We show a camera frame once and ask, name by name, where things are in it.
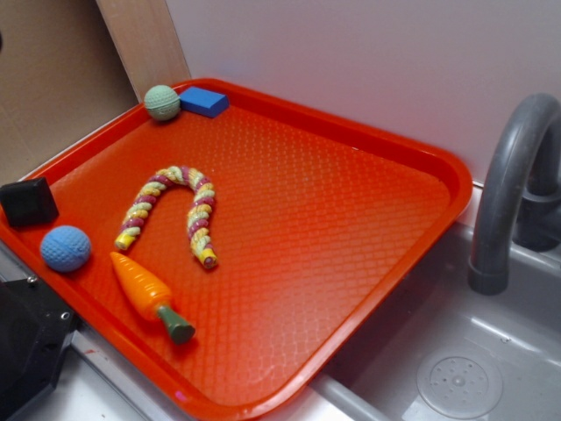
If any grey curved faucet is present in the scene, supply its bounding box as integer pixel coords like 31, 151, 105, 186
468, 93, 560, 296

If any black box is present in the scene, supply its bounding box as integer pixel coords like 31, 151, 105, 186
1, 177, 59, 227

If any grey toy sink basin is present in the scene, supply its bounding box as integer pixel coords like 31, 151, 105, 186
312, 225, 560, 420

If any light wooden board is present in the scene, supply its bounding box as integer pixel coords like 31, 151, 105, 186
96, 0, 191, 101

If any braided multicolour rope toy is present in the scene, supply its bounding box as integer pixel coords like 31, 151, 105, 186
114, 166, 218, 269

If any blue rectangular block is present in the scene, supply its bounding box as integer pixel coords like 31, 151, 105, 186
179, 87, 230, 118

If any blue dimpled ball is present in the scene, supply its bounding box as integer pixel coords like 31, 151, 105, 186
39, 225, 91, 273

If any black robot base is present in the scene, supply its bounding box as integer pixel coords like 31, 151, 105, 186
1, 276, 77, 420

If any orange plastic tray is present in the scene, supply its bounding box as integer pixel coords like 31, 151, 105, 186
1, 79, 472, 420

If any green dimpled ball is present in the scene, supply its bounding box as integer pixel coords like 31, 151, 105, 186
144, 85, 181, 122

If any orange toy carrot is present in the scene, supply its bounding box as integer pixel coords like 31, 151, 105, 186
110, 252, 195, 345

